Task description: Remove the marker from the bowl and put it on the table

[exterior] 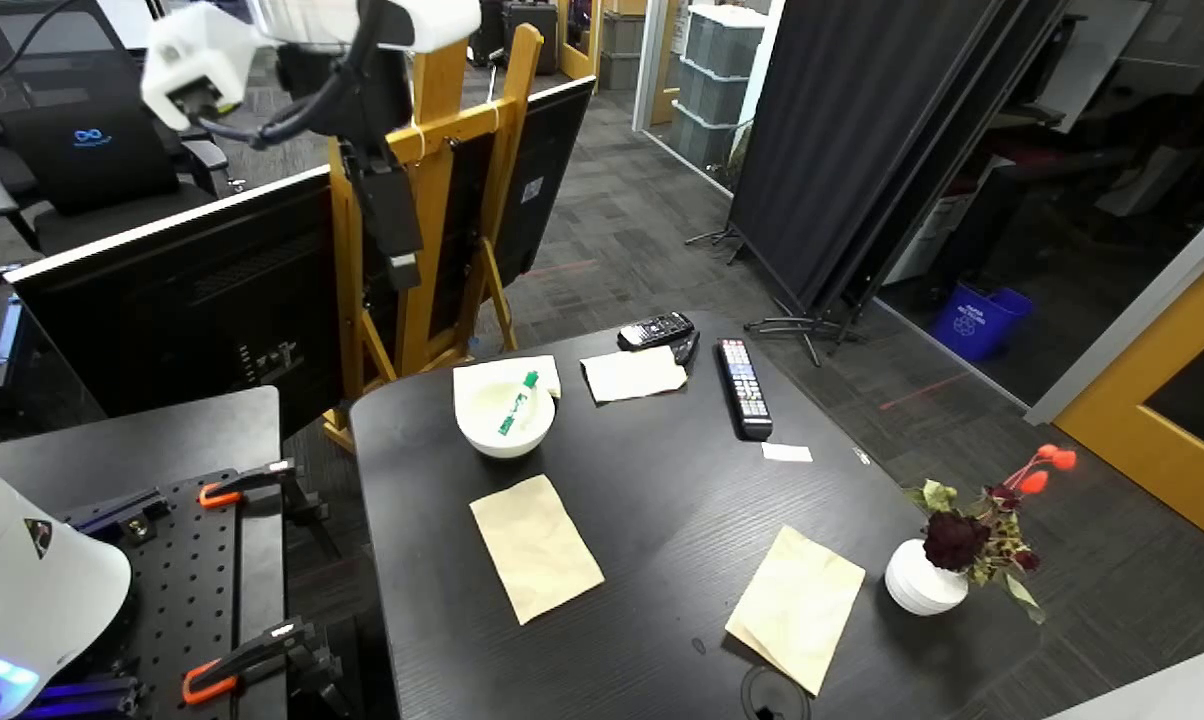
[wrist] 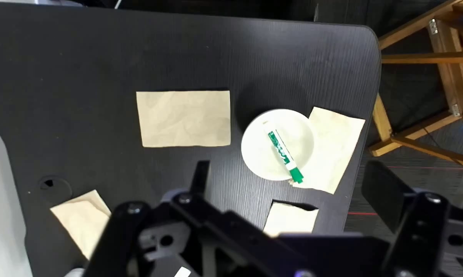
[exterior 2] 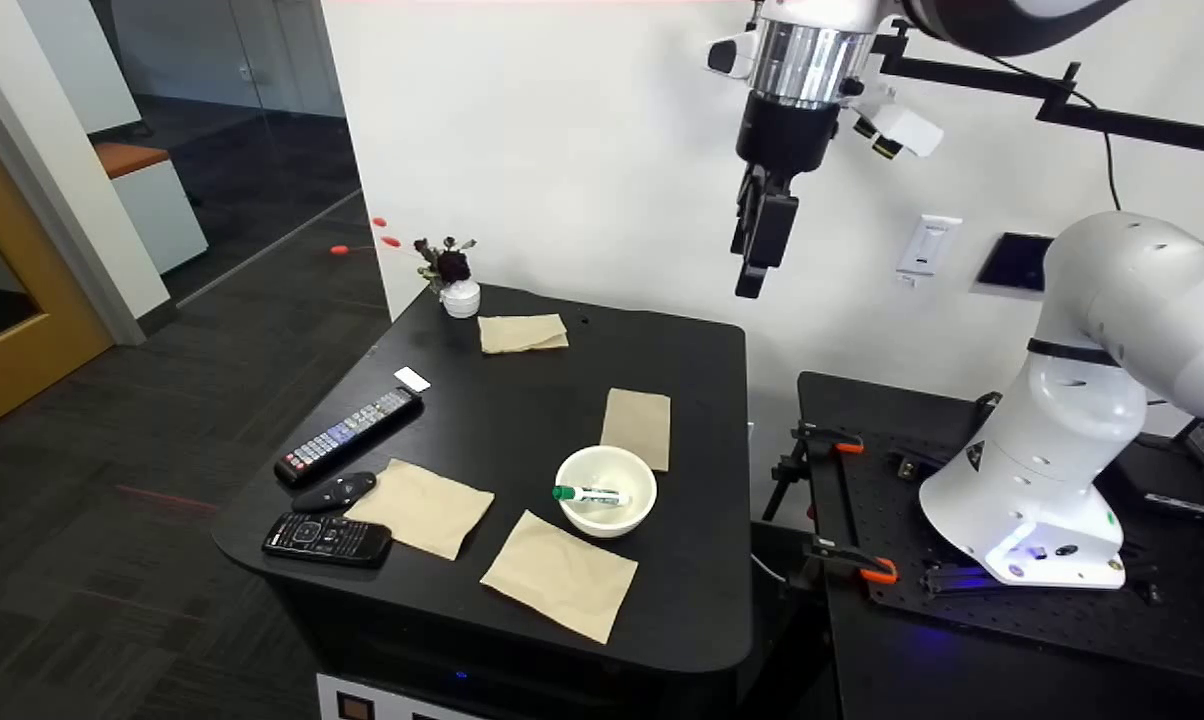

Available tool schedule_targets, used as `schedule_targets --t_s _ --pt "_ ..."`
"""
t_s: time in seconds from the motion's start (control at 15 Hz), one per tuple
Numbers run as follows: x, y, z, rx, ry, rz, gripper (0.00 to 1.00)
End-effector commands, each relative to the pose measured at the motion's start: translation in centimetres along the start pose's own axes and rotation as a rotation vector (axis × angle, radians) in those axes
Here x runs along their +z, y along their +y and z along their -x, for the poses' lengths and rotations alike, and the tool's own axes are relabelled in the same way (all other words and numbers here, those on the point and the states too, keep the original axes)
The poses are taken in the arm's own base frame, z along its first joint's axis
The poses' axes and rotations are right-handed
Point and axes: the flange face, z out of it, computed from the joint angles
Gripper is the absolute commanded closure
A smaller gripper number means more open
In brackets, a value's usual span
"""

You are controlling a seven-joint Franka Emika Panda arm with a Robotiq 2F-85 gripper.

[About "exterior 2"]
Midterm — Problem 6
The tan rectangular napkin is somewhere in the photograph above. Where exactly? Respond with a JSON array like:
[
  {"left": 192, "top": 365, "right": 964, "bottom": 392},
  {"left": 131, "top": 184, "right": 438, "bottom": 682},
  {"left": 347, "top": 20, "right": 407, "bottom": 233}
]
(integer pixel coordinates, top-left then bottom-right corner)
[{"left": 595, "top": 383, "right": 676, "bottom": 476}]

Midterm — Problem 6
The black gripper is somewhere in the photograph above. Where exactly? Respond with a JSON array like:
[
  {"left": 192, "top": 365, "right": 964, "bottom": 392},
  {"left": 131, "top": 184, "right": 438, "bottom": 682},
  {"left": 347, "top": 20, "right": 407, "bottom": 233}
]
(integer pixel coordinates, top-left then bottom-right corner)
[{"left": 727, "top": 92, "right": 846, "bottom": 302}]

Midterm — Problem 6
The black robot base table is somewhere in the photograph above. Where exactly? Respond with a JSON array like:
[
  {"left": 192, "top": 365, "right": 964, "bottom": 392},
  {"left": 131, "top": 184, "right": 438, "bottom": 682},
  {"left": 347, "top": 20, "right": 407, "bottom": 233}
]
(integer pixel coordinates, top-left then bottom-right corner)
[{"left": 789, "top": 367, "right": 1204, "bottom": 720}]

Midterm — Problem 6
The black wall panel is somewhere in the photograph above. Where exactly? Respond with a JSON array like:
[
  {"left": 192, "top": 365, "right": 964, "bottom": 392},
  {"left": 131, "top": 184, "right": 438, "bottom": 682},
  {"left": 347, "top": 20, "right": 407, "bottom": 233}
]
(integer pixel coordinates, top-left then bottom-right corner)
[{"left": 971, "top": 228, "right": 1062, "bottom": 296}]

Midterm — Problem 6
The wooden door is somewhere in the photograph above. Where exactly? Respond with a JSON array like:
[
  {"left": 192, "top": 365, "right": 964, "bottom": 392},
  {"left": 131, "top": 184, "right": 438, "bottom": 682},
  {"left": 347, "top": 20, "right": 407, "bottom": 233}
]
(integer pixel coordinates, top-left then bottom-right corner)
[{"left": 0, "top": 99, "right": 116, "bottom": 444}]

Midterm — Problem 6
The small black remote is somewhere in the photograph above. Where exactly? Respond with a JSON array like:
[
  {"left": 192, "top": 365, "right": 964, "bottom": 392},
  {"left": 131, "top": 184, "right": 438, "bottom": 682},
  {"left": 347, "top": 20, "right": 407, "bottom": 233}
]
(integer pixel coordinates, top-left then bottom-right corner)
[{"left": 292, "top": 469, "right": 382, "bottom": 522}]

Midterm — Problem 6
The green capped marker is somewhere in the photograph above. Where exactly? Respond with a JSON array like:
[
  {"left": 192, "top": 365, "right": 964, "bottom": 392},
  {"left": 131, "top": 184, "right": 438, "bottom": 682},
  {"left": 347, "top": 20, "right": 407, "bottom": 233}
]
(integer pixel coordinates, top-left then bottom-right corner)
[{"left": 550, "top": 479, "right": 629, "bottom": 516}]

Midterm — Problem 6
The white ceramic bowl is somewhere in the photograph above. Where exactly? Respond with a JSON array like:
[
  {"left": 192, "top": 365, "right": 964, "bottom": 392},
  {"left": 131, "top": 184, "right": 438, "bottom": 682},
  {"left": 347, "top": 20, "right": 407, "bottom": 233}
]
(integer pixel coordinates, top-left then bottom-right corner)
[{"left": 551, "top": 444, "right": 662, "bottom": 544}]

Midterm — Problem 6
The white wall outlet plate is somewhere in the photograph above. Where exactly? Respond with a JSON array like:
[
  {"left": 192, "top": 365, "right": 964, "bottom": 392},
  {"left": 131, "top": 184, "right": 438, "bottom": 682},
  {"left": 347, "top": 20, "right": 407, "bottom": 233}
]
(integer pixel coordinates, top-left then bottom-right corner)
[{"left": 893, "top": 213, "right": 964, "bottom": 289}]

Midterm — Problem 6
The white vase with dark plant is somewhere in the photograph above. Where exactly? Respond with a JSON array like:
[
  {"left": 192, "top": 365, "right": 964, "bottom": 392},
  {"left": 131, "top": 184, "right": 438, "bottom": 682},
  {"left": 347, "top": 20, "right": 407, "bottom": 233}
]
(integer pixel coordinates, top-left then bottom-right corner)
[{"left": 414, "top": 233, "right": 485, "bottom": 326}]

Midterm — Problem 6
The large tan square napkin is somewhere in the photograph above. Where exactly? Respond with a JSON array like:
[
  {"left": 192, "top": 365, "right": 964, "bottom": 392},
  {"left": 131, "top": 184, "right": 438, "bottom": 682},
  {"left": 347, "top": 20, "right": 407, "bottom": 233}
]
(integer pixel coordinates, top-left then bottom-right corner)
[{"left": 478, "top": 510, "right": 645, "bottom": 648}]

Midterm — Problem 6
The small folded tan napkin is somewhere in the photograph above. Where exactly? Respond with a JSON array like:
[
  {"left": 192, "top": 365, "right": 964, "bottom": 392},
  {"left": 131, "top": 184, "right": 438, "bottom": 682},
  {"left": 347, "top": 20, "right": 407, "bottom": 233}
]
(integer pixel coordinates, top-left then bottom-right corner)
[{"left": 472, "top": 309, "right": 572, "bottom": 360}]

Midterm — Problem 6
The white label on table front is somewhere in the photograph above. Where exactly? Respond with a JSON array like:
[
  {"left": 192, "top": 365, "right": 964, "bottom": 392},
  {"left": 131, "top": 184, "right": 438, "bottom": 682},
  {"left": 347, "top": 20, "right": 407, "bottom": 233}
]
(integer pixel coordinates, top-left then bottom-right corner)
[{"left": 311, "top": 669, "right": 487, "bottom": 720}]

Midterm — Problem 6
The black hanging cable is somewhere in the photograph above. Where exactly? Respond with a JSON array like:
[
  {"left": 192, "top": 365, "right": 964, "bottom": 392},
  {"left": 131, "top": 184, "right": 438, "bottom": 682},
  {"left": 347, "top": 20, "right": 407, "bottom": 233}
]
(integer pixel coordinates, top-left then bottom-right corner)
[{"left": 1086, "top": 92, "right": 1128, "bottom": 216}]

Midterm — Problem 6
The black wide button remote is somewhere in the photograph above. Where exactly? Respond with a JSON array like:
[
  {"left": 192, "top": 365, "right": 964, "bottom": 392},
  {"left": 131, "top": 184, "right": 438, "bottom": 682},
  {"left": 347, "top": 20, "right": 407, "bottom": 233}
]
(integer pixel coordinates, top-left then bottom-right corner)
[{"left": 259, "top": 511, "right": 395, "bottom": 574}]

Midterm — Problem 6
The black work table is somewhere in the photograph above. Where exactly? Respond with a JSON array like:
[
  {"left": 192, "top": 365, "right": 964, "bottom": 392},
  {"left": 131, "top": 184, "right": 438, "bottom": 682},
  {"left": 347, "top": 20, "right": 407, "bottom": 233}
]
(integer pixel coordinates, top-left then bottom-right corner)
[{"left": 210, "top": 280, "right": 761, "bottom": 720}]

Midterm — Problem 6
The orange handled black clamp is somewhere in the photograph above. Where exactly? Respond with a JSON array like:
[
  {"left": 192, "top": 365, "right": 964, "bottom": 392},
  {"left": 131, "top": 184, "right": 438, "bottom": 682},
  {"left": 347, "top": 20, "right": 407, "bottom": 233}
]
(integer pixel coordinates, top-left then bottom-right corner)
[
  {"left": 789, "top": 420, "right": 873, "bottom": 465},
  {"left": 807, "top": 537, "right": 905, "bottom": 596}
]

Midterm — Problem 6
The white bench with wooden top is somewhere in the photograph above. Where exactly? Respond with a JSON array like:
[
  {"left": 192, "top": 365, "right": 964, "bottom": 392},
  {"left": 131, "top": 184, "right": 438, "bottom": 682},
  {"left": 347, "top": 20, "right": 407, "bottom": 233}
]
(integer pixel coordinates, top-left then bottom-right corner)
[{"left": 92, "top": 131, "right": 214, "bottom": 280}]

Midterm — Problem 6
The long black remote control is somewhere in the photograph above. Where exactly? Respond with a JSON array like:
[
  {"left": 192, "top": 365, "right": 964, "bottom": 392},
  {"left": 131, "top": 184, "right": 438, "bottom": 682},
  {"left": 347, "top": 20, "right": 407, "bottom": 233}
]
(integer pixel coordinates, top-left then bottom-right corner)
[{"left": 273, "top": 380, "right": 428, "bottom": 490}]

